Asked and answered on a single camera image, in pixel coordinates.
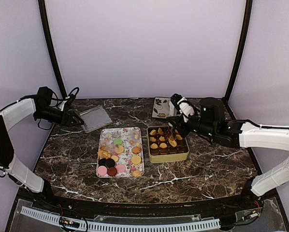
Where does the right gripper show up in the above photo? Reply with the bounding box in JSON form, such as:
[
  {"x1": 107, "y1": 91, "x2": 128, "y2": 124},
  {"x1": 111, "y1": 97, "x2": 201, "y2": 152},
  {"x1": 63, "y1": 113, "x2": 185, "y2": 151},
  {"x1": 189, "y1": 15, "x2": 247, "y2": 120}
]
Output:
[{"x1": 167, "y1": 107, "x2": 217, "y2": 139}]

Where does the flower shaped cookie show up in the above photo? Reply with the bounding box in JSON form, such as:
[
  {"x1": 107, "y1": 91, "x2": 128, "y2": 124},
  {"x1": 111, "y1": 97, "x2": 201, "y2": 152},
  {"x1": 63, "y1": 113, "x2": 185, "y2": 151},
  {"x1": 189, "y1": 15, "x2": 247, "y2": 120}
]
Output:
[{"x1": 158, "y1": 128, "x2": 164, "y2": 135}]

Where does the floral cookie tray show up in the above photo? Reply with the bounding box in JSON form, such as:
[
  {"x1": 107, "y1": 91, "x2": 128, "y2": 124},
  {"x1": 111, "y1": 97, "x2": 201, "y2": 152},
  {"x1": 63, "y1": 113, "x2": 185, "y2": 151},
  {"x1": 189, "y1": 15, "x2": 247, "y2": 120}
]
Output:
[{"x1": 96, "y1": 127, "x2": 145, "y2": 178}]

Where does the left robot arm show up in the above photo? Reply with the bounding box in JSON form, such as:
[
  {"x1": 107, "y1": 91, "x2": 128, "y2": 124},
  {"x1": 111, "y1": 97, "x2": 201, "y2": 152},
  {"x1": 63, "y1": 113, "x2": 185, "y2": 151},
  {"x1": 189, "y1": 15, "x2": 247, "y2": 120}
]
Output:
[{"x1": 0, "y1": 87, "x2": 84, "y2": 211}]

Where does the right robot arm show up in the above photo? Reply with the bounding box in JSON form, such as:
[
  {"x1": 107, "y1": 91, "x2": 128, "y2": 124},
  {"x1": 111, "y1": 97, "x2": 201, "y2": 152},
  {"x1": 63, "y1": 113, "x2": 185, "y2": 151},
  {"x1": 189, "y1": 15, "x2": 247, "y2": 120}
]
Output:
[{"x1": 167, "y1": 94, "x2": 289, "y2": 210}]

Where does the silver tin lid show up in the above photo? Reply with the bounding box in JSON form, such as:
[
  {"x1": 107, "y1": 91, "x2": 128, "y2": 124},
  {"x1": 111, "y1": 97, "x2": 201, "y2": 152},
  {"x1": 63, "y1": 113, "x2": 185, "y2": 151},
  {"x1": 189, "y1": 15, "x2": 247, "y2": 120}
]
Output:
[{"x1": 80, "y1": 106, "x2": 113, "y2": 133}]

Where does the gold cookie tin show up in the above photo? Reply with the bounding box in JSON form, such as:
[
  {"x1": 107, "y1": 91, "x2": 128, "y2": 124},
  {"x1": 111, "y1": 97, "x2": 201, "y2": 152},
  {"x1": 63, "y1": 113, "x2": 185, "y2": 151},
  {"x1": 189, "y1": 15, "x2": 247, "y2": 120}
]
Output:
[{"x1": 147, "y1": 126, "x2": 190, "y2": 163}]

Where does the square floral plate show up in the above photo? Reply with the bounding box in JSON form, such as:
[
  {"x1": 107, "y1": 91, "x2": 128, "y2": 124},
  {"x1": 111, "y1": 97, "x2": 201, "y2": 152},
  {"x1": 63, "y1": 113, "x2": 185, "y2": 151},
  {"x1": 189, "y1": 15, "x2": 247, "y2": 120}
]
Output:
[{"x1": 152, "y1": 97, "x2": 177, "y2": 119}]

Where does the dotted round yellow biscuit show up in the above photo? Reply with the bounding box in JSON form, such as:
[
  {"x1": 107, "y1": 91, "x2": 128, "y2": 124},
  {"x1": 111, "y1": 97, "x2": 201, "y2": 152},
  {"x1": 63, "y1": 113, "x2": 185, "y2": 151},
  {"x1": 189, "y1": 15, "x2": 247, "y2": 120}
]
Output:
[{"x1": 150, "y1": 143, "x2": 159, "y2": 149}]

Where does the green sandwich cookie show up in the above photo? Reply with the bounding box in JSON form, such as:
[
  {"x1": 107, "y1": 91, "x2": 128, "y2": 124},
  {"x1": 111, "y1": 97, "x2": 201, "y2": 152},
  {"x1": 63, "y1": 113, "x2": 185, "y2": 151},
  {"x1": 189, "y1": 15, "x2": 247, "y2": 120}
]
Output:
[{"x1": 113, "y1": 138, "x2": 123, "y2": 145}]

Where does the black sandwich cookie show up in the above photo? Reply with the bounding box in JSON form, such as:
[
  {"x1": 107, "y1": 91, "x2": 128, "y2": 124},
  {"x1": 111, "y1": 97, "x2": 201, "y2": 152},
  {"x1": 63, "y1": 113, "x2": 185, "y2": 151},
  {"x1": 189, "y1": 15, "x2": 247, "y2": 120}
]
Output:
[
  {"x1": 104, "y1": 159, "x2": 116, "y2": 169},
  {"x1": 98, "y1": 158, "x2": 107, "y2": 166}
]

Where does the pink sandwich cookie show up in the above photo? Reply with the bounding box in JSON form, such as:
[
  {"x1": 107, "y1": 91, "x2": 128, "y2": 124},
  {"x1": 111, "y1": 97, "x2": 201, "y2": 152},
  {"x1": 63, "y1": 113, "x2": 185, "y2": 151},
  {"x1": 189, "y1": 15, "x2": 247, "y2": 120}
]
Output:
[
  {"x1": 116, "y1": 164, "x2": 126, "y2": 174},
  {"x1": 97, "y1": 166, "x2": 108, "y2": 176}
]

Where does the brown chocolate cookie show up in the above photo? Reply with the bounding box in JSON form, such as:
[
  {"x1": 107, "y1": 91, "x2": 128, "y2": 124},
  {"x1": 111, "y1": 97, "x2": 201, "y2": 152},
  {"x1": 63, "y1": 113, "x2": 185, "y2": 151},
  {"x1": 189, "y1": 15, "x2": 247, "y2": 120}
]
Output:
[{"x1": 107, "y1": 167, "x2": 117, "y2": 177}]

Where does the swirl butter cookie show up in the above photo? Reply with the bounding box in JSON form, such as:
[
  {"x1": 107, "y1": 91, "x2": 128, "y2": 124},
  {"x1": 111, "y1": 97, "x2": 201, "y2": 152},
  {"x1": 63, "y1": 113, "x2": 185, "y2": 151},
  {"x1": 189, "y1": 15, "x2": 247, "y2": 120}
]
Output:
[{"x1": 132, "y1": 170, "x2": 142, "y2": 177}]

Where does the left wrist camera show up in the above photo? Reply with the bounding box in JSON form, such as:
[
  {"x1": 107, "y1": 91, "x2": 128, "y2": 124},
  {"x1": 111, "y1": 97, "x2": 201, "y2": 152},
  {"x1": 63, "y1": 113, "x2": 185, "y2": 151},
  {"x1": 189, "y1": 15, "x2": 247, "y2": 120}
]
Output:
[{"x1": 57, "y1": 96, "x2": 73, "y2": 112}]

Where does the white slotted cable duct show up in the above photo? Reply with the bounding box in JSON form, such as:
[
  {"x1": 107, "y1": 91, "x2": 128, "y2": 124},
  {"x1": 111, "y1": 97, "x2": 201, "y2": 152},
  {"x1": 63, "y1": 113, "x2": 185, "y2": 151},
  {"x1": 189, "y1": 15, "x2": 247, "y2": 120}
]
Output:
[{"x1": 20, "y1": 206, "x2": 221, "y2": 232}]

